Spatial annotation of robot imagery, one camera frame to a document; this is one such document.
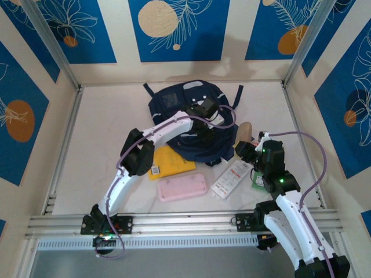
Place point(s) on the green card pack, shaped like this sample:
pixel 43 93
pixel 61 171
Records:
pixel 255 180

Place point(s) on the navy blue backpack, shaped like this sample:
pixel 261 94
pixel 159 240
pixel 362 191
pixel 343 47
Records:
pixel 220 144

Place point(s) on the white red printed packet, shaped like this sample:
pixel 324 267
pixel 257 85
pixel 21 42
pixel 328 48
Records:
pixel 230 181

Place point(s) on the yellow paperback book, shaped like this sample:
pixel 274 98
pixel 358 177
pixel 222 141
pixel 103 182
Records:
pixel 171 165

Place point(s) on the pink pencil case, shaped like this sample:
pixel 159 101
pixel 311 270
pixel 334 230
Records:
pixel 182 186

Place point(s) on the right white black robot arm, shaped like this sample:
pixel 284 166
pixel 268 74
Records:
pixel 292 208

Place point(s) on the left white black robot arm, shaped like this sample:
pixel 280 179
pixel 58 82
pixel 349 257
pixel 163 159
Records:
pixel 171 127

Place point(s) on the black controller box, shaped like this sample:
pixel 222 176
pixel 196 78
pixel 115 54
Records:
pixel 265 241
pixel 101 241

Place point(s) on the aluminium table side rail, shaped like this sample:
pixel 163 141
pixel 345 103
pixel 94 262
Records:
pixel 71 124
pixel 294 116

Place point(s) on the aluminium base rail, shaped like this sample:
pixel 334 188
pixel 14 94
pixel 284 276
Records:
pixel 179 223

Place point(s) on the aluminium frame post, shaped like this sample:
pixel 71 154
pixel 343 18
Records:
pixel 50 40
pixel 308 40

